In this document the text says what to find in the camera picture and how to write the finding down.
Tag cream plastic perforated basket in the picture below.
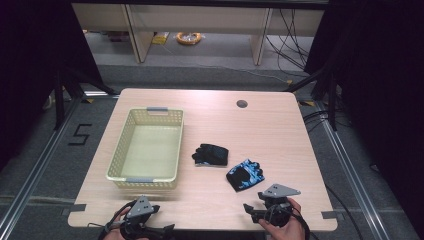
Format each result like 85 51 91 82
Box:
105 106 185 191

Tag bundle of black floor cables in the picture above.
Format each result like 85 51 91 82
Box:
265 8 311 72

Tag black floor cable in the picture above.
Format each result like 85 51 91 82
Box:
324 184 365 240

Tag aluminium floor rail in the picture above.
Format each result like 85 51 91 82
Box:
0 95 84 232
314 99 390 240

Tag left hand-held gripper cable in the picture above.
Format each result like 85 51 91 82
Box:
87 199 138 240

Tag black metal stand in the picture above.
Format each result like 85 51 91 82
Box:
53 65 118 131
283 65 338 132

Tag yellow flat packet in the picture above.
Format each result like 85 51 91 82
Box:
151 31 170 46

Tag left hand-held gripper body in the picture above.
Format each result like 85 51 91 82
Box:
119 195 161 240

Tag person's right hand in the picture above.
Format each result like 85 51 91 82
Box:
258 197 306 240

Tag blue and black patterned glove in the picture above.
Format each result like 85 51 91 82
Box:
225 158 266 193

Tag looped black floor cables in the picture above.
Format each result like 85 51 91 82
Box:
302 109 335 129

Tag person's left hand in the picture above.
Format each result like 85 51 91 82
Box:
103 206 149 240

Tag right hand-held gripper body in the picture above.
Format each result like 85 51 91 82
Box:
258 183 302 228

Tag black curtain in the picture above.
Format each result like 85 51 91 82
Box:
303 0 424 232
0 0 105 171

